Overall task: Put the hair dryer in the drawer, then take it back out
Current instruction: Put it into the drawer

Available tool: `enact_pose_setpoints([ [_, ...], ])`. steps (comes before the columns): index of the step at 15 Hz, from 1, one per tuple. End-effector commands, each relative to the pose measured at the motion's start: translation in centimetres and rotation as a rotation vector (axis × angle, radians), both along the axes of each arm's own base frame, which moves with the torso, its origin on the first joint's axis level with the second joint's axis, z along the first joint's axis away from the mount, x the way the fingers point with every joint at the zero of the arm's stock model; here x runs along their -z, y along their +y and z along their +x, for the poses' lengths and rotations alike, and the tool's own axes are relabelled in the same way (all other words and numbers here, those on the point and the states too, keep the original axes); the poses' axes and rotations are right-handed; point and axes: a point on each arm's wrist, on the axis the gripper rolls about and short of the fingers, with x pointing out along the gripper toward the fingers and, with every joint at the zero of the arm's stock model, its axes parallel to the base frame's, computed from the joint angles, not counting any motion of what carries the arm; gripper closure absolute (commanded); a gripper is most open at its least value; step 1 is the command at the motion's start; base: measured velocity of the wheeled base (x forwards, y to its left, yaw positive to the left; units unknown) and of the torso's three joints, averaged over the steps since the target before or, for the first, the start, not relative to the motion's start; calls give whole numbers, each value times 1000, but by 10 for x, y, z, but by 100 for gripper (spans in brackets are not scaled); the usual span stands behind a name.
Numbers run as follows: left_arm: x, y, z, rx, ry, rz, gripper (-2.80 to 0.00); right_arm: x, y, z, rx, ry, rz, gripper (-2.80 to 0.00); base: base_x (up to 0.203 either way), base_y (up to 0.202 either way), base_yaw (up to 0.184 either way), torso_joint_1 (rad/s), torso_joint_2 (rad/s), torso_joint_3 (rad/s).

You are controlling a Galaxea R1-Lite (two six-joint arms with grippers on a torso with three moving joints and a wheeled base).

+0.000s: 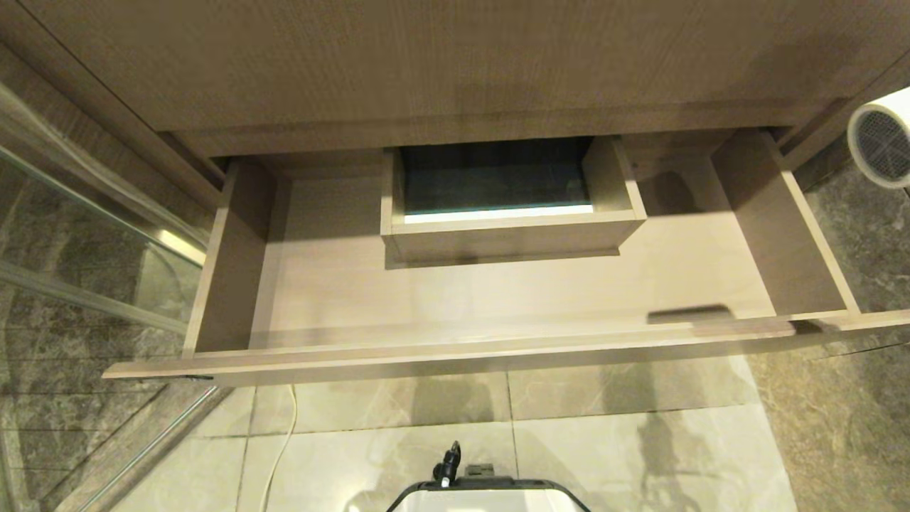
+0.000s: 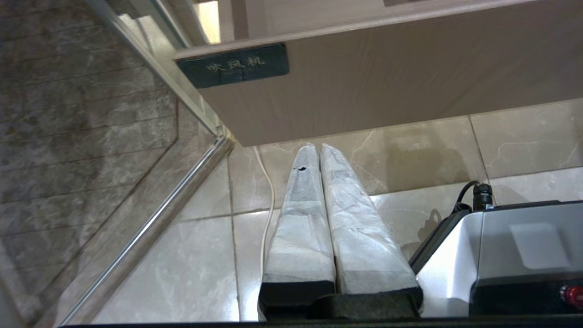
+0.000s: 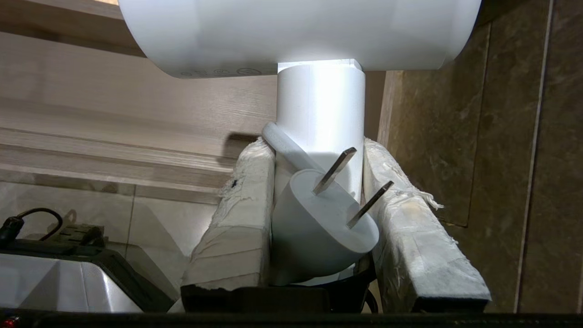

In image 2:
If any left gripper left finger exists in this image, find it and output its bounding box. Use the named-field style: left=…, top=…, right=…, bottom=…
left=258, top=143, right=337, bottom=321

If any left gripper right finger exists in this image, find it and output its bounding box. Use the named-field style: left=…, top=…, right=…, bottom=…
left=319, top=143, right=424, bottom=318

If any wooden drawer cabinet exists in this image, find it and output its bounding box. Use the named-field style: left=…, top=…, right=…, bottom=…
left=174, top=0, right=583, bottom=147

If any dark green label plate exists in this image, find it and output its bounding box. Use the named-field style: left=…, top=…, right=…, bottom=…
left=177, top=43, right=290, bottom=89

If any red button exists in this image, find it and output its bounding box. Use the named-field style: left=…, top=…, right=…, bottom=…
left=560, top=285, right=583, bottom=311

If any glass shower door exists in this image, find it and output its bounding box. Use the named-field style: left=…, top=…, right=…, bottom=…
left=0, top=0, right=235, bottom=328

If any white cable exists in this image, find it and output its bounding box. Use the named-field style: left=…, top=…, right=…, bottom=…
left=252, top=146, right=276, bottom=279

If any black cable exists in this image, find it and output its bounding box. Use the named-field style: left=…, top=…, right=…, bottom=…
left=451, top=180, right=494, bottom=215

